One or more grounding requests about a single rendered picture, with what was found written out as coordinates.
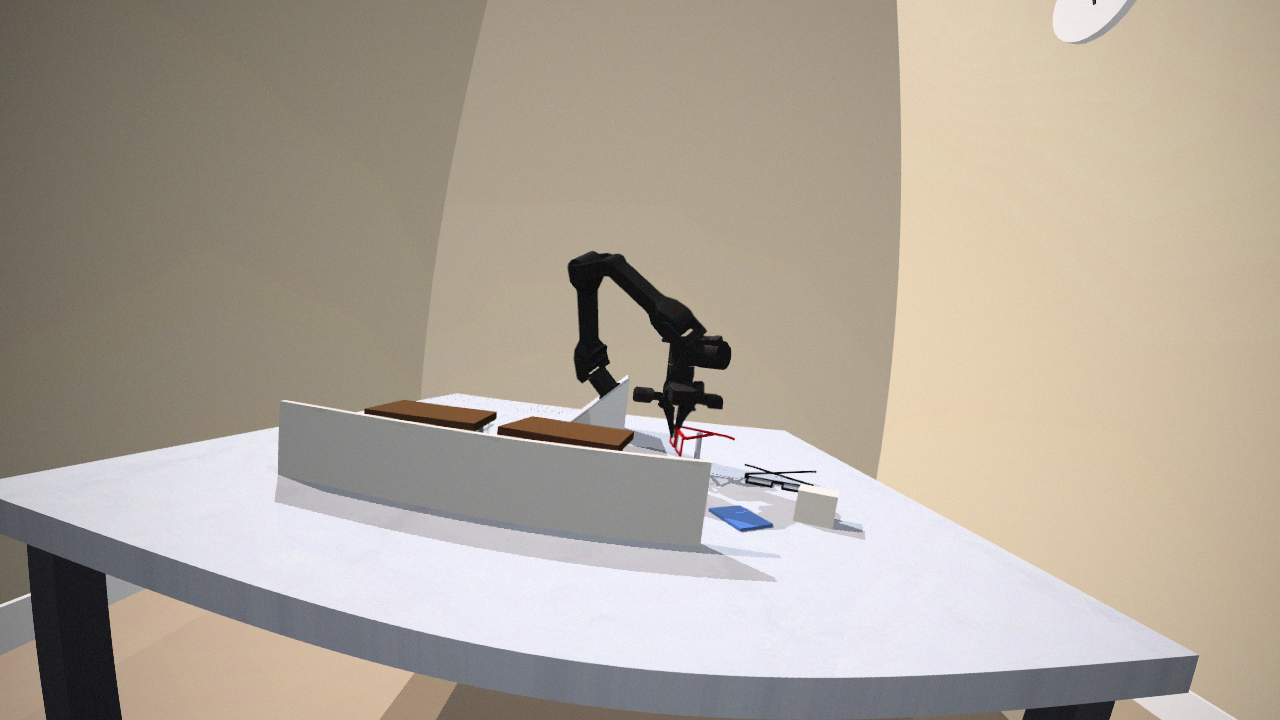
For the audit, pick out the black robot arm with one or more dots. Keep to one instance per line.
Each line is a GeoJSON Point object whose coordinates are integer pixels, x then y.
{"type": "Point", "coordinates": [668, 316]}

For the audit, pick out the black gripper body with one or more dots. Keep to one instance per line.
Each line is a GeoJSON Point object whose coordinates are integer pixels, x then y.
{"type": "Point", "coordinates": [646, 395]}

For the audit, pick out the black glasses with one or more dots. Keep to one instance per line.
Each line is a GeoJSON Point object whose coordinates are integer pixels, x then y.
{"type": "Point", "coordinates": [792, 487]}

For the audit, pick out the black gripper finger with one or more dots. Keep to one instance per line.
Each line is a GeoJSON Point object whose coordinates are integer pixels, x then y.
{"type": "Point", "coordinates": [682, 414]}
{"type": "Point", "coordinates": [669, 412]}

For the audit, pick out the blue flat rectangular pad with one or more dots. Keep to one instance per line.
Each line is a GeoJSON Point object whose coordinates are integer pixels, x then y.
{"type": "Point", "coordinates": [740, 518]}

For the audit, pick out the grey curved panel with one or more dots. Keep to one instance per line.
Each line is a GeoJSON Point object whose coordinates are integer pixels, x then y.
{"type": "Point", "coordinates": [534, 483]}

